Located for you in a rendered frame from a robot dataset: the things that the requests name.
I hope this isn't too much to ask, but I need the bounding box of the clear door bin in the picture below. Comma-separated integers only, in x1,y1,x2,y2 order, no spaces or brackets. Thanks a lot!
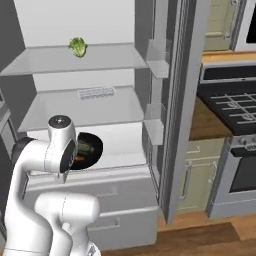
142,102,167,146
145,38,172,80

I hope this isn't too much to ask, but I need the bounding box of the grey fridge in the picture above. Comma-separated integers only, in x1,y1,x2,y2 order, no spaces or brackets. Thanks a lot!
0,0,162,252

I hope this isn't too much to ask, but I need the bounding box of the steel stove with oven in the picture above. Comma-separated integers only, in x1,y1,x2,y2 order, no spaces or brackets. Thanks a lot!
196,59,256,220

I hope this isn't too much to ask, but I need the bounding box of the pale green cupboard run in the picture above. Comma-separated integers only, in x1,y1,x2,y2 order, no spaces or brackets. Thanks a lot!
175,137,226,215

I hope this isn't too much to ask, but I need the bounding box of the green cucumber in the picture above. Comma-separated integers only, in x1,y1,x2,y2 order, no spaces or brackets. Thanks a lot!
76,141,95,155

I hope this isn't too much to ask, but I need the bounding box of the green lettuce head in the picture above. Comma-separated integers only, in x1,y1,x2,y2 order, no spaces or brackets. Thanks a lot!
68,36,89,59

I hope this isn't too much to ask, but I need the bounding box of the pale green wall cupboard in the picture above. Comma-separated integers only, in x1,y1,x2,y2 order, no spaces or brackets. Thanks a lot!
203,0,235,52

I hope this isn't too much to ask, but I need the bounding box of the steel microwave oven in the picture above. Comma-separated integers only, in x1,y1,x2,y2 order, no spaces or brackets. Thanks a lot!
229,0,256,53

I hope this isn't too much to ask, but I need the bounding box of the white fridge drawer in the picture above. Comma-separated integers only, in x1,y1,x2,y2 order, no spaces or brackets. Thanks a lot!
87,205,160,252
23,165,159,216

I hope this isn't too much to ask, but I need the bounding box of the black bowl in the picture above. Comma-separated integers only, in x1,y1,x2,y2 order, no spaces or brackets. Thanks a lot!
68,132,104,171

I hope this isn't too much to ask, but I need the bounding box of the glass fridge shelf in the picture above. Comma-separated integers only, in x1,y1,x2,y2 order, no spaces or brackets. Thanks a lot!
0,42,150,77
17,85,146,133

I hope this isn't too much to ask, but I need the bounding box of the grey fridge door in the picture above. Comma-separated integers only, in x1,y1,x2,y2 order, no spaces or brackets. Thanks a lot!
142,0,212,225

